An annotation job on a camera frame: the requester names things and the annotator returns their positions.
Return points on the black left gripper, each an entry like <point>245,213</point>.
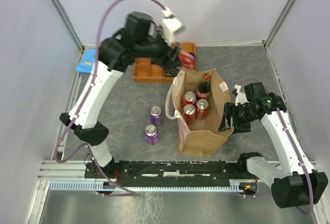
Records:
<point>168,61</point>

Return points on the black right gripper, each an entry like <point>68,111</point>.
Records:
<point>238,128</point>

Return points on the red cola can front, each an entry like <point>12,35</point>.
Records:
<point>188,60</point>

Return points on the red cola can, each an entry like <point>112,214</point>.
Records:
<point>202,107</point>
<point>189,113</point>
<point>189,98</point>
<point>188,60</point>

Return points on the tan canvas tote bag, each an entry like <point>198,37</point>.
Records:
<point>201,138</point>

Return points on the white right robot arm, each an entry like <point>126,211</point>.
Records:
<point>295,182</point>

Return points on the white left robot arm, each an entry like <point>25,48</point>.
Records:
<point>113,57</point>

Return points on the blue yellow rolled tie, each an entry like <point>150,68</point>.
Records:
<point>171,73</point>

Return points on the orange compartment tray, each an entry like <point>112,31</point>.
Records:
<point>146,72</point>

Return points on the purple soda can rear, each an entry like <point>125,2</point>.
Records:
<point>156,115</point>

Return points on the purple soda can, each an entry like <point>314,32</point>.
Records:
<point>156,115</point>
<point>151,134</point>

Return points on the purple soda can front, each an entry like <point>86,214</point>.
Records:
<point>151,134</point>

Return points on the blue patterned cloth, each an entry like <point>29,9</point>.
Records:
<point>86,63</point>

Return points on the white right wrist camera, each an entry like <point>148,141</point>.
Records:
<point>240,96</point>

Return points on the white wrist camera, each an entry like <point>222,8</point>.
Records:
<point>170,26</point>
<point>240,96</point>

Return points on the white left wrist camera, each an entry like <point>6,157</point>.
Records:
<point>170,26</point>

